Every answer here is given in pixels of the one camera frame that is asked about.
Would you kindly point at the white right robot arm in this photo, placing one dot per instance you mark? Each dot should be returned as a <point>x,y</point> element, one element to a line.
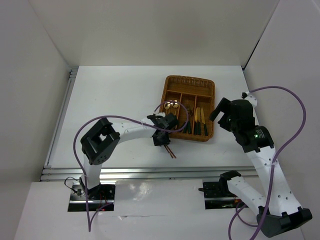
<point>278,211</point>

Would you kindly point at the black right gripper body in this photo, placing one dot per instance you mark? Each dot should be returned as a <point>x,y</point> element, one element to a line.
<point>226,122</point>

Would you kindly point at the aluminium table frame rail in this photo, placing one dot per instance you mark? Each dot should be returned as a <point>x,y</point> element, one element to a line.
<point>134,92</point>

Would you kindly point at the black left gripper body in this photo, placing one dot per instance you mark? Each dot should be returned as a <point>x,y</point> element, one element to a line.
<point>163,140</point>

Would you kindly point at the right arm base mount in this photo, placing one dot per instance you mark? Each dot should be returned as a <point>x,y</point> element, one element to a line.
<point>217,195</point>

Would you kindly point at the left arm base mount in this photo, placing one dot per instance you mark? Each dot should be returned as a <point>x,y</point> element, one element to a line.
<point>101,198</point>

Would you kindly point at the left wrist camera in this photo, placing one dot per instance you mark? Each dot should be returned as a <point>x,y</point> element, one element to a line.
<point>159,114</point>

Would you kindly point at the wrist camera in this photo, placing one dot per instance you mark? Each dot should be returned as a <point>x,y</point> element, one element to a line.
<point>159,114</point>
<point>250,98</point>

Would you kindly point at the brown wicker cutlery tray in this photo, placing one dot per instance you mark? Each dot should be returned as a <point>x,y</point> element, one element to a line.
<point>191,92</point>

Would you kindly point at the copper chopstick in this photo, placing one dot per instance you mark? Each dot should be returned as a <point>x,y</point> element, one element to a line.
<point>170,152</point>

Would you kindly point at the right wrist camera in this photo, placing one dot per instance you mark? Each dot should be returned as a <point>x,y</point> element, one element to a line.
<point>250,98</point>

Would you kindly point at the gold knife green handle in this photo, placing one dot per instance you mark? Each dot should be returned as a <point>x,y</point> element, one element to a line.
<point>199,121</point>
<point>196,120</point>
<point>203,120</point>

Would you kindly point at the gold spoon green handle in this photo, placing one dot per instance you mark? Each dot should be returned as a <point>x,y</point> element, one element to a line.
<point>167,106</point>
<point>176,109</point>
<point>173,105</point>

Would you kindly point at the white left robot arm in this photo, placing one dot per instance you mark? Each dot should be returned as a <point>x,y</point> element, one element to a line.
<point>102,138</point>

